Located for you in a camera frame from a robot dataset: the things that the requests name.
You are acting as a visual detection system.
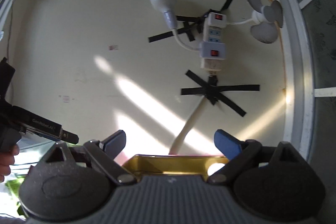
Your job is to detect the white bulb lamp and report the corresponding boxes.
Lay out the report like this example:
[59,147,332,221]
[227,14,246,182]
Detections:
[149,0,203,52]

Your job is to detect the white flat power cable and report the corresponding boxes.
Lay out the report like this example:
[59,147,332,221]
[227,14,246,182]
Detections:
[169,93,208,156]

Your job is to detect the white power strip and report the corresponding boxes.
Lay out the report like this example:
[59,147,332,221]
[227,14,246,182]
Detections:
[199,12,227,73]

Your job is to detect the pink macaron biscuit tin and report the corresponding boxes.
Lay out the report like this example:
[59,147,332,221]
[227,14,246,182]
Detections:
[122,155,229,179]

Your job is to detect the person's left hand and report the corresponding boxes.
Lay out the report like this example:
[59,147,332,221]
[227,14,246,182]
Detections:
[0,144,19,183]

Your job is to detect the white window frame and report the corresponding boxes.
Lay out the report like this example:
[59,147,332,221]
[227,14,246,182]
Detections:
[279,0,335,159]

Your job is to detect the white mini fan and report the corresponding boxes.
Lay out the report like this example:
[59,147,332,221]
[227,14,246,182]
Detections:
[226,0,284,45]

